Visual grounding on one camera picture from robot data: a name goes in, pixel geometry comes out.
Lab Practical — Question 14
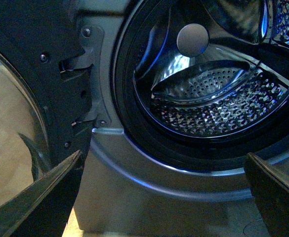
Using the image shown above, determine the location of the grey front-load washing machine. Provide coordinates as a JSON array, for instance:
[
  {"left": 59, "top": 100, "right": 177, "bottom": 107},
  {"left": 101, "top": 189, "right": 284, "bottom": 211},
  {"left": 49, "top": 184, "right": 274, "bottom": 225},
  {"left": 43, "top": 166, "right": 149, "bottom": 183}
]
[{"left": 74, "top": 0, "right": 289, "bottom": 237}]

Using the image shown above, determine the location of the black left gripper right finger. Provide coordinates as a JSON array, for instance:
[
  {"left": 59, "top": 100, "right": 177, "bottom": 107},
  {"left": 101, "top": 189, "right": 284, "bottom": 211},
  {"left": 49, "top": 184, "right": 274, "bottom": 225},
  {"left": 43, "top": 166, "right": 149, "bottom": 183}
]
[{"left": 244, "top": 153, "right": 289, "bottom": 237}]

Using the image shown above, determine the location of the washing machine glass door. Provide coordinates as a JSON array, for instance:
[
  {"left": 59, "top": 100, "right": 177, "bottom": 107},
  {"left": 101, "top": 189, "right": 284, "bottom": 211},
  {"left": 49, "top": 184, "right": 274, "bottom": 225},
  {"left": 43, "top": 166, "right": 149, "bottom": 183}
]
[{"left": 0, "top": 0, "right": 92, "bottom": 208}]

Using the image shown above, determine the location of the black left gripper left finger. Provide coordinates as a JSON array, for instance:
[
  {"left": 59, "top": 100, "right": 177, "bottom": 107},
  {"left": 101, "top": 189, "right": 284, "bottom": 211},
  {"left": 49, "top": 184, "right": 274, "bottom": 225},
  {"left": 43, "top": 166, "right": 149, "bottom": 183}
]
[{"left": 0, "top": 151, "right": 83, "bottom": 237}]

